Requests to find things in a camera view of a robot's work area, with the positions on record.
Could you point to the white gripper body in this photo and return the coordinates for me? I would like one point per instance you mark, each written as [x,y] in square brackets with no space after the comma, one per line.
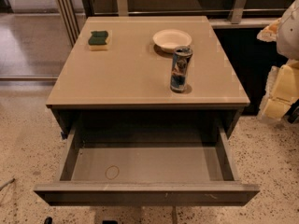
[290,34]

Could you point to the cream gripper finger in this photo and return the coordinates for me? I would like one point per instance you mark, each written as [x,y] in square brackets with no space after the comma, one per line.
[269,33]
[272,110]

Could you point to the blue silver redbull can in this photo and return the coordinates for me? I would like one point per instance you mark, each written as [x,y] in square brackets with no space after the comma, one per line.
[181,59]

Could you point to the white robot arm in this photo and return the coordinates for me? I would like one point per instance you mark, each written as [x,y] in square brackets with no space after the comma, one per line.
[287,44]

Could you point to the tan cabinet with top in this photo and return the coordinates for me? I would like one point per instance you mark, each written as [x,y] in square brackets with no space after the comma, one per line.
[131,74]

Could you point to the open grey top drawer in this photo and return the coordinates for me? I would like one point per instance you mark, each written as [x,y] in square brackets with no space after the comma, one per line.
[145,166]

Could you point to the white paper bowl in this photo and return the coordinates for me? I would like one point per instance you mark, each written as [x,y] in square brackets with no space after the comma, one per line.
[167,40]

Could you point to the green yellow sponge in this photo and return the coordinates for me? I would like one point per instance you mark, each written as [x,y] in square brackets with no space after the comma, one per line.
[99,40]

